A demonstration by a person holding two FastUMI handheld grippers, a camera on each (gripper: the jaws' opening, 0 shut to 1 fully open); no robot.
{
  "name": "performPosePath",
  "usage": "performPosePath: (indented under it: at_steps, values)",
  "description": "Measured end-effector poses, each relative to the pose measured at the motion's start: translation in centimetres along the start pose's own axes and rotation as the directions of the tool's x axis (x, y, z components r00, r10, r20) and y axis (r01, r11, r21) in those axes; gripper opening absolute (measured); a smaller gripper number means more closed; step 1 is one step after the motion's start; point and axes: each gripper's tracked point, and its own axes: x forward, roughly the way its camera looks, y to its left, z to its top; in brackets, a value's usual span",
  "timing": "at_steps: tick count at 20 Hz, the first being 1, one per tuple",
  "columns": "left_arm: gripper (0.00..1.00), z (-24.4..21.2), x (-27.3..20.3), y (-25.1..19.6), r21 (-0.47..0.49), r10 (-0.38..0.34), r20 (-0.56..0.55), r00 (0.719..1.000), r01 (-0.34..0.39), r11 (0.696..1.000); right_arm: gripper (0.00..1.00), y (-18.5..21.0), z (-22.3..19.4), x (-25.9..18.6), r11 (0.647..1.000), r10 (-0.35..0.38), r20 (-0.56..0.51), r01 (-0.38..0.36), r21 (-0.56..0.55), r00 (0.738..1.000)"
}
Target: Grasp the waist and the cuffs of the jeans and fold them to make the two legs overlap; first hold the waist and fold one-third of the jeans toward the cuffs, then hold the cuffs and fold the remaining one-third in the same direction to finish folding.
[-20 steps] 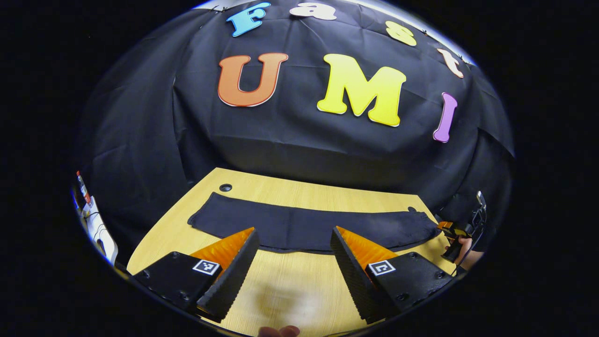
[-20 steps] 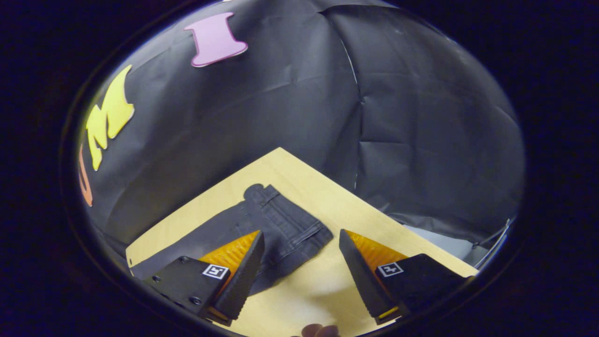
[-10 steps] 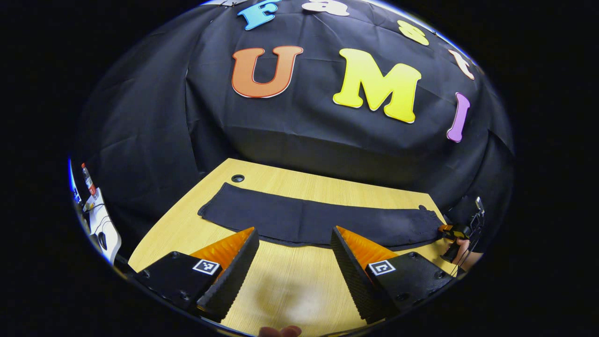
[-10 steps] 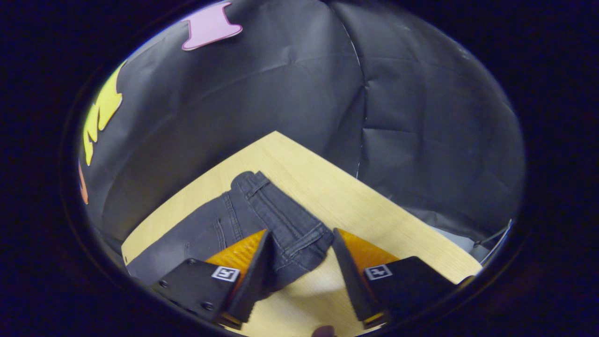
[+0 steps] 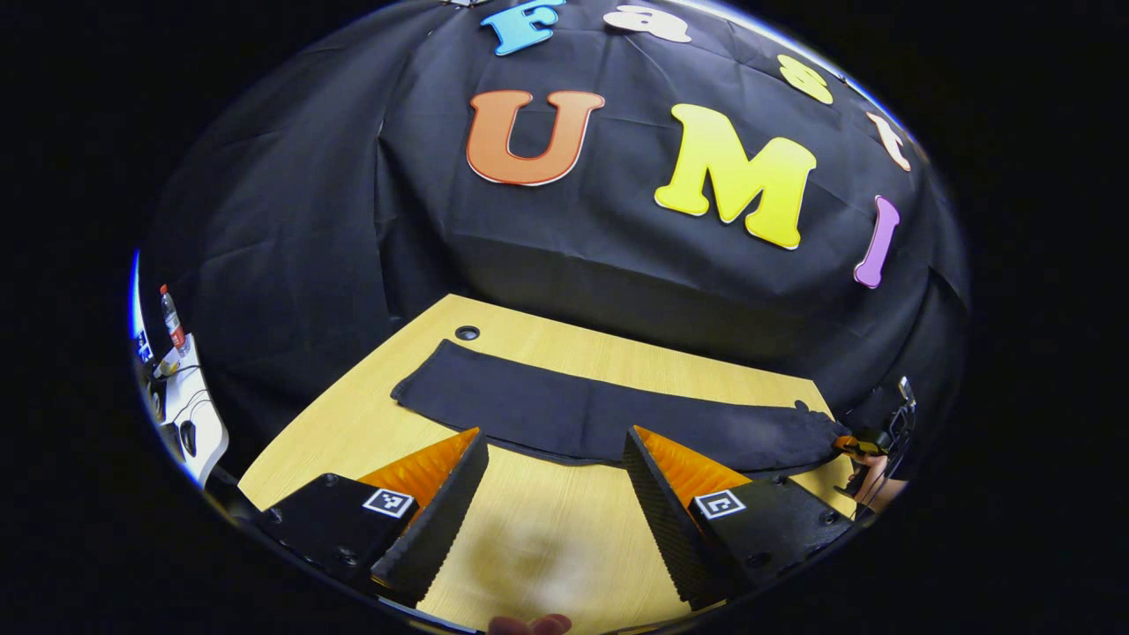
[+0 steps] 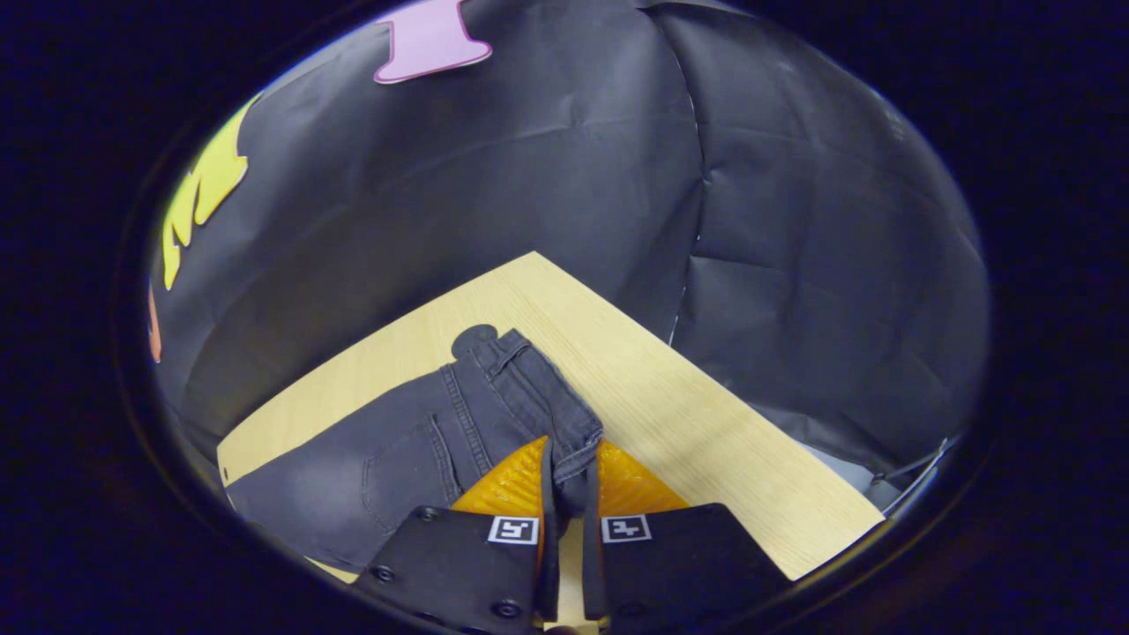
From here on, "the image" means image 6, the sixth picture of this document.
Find grey metal frame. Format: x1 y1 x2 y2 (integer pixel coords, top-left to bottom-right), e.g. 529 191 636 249
869 437 961 518

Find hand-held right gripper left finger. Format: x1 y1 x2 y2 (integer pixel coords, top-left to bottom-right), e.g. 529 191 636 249
353 436 562 635

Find black jeans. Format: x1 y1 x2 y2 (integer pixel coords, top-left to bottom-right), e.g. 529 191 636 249
225 325 606 574

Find black backdrop cloth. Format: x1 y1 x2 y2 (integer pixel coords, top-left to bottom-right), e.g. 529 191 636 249
148 0 991 495

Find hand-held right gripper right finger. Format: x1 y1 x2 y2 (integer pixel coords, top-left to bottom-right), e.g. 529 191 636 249
580 439 792 634

